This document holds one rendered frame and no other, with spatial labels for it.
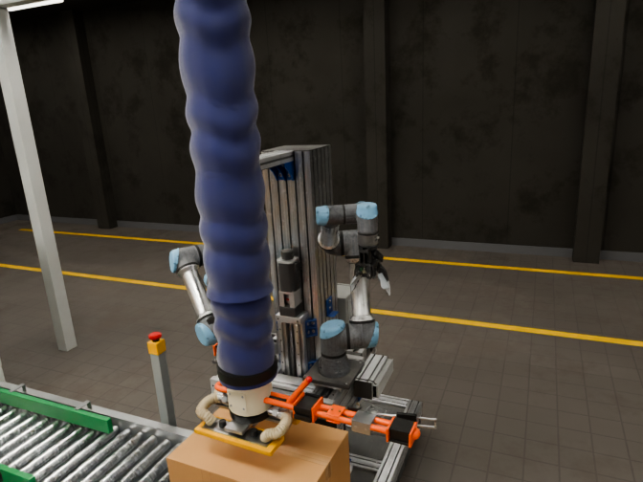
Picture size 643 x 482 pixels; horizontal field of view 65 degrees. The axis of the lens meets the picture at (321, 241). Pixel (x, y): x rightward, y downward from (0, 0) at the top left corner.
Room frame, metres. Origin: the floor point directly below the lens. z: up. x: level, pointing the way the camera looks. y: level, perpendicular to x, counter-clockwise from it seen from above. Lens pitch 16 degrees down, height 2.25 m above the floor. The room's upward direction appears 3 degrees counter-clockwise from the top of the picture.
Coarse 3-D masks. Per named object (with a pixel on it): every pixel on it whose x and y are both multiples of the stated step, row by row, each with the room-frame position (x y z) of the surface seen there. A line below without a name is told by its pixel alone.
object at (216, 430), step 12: (216, 420) 1.67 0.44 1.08; (228, 420) 1.67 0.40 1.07; (204, 432) 1.61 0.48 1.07; (216, 432) 1.60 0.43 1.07; (228, 432) 1.59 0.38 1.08; (252, 432) 1.56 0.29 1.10; (240, 444) 1.54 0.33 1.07; (252, 444) 1.53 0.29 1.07; (264, 444) 1.52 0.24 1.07; (276, 444) 1.52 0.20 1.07
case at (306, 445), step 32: (224, 416) 1.88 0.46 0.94; (192, 448) 1.69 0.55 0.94; (224, 448) 1.68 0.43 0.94; (288, 448) 1.66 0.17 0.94; (320, 448) 1.65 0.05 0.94; (192, 480) 1.59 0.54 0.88; (224, 480) 1.52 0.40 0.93; (256, 480) 1.49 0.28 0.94; (288, 480) 1.48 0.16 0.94; (320, 480) 1.49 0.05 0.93
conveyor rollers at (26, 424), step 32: (0, 416) 2.57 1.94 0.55; (32, 416) 2.55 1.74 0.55; (0, 448) 2.28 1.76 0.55; (64, 448) 2.30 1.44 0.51; (96, 448) 2.27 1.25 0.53; (128, 448) 2.24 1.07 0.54; (160, 448) 2.22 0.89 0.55; (64, 480) 2.01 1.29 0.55; (96, 480) 2.04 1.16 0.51; (128, 480) 2.00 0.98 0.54; (160, 480) 1.98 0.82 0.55
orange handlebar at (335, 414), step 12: (216, 384) 1.73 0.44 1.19; (276, 396) 1.64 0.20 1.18; (288, 396) 1.63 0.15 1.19; (288, 408) 1.57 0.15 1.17; (324, 408) 1.55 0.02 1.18; (336, 408) 1.53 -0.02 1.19; (336, 420) 1.49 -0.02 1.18; (348, 420) 1.47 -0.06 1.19; (384, 420) 1.46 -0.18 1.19; (384, 432) 1.41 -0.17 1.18
